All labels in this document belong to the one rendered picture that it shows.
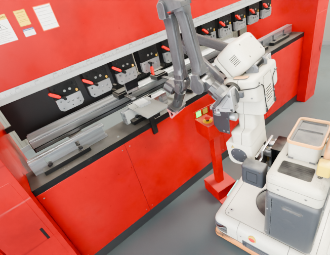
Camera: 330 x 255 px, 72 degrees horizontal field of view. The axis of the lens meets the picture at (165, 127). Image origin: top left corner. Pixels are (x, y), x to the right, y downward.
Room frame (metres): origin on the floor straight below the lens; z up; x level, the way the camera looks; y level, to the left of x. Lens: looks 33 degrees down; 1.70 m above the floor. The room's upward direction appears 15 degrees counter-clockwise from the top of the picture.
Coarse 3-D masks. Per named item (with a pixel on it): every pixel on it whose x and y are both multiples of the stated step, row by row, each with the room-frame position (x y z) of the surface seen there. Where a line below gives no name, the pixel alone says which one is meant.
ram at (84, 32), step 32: (0, 0) 1.26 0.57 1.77; (32, 0) 1.32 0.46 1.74; (64, 0) 1.39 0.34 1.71; (96, 0) 1.48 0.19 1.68; (128, 0) 1.58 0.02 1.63; (192, 0) 1.83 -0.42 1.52; (224, 0) 2.00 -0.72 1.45; (256, 0) 2.22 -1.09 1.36; (64, 32) 1.36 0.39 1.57; (96, 32) 1.45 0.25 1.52; (128, 32) 1.55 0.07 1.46; (0, 64) 1.19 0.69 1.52; (32, 64) 1.25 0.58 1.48; (64, 64) 1.33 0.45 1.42; (96, 64) 1.41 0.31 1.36
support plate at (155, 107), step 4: (148, 100) 1.50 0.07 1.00; (152, 100) 1.48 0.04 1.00; (156, 100) 1.47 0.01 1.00; (132, 104) 1.50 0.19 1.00; (148, 104) 1.43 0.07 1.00; (152, 104) 1.42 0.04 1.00; (156, 104) 1.40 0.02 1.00; (160, 104) 1.39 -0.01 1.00; (164, 104) 1.37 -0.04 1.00; (132, 108) 1.44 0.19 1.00; (136, 108) 1.42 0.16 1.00; (140, 108) 1.41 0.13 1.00; (144, 108) 1.39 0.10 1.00; (148, 108) 1.37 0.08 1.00; (152, 108) 1.36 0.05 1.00; (156, 108) 1.35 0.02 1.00; (160, 108) 1.33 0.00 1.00; (164, 108) 1.33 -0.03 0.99; (136, 112) 1.38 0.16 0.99; (140, 112) 1.35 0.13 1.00; (144, 112) 1.33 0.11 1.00; (148, 112) 1.32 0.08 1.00; (152, 112) 1.30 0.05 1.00; (156, 112) 1.29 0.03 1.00; (144, 116) 1.29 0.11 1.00; (148, 116) 1.27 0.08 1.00
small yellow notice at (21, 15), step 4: (16, 12) 1.27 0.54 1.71; (20, 12) 1.28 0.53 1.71; (24, 12) 1.29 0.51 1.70; (16, 16) 1.27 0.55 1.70; (20, 16) 1.28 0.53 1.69; (24, 16) 1.29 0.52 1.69; (20, 20) 1.27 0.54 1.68; (24, 20) 1.28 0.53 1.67; (28, 20) 1.29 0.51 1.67; (20, 24) 1.27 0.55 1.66; (24, 24) 1.28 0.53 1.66; (28, 24) 1.29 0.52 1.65
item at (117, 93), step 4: (120, 88) 1.79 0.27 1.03; (124, 88) 1.77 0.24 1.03; (116, 92) 1.72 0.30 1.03; (120, 92) 1.70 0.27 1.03; (124, 92) 1.71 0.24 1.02; (116, 96) 1.70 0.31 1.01; (120, 96) 1.68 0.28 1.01; (124, 96) 1.69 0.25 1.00; (128, 96) 1.65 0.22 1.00; (132, 96) 1.63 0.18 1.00; (132, 100) 1.57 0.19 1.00
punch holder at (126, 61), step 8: (128, 56) 1.52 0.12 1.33; (112, 64) 1.46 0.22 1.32; (120, 64) 1.48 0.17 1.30; (128, 64) 1.51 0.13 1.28; (112, 72) 1.50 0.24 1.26; (120, 72) 1.48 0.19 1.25; (128, 72) 1.50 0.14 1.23; (136, 72) 1.53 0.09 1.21; (120, 80) 1.46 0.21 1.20; (128, 80) 1.49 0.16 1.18
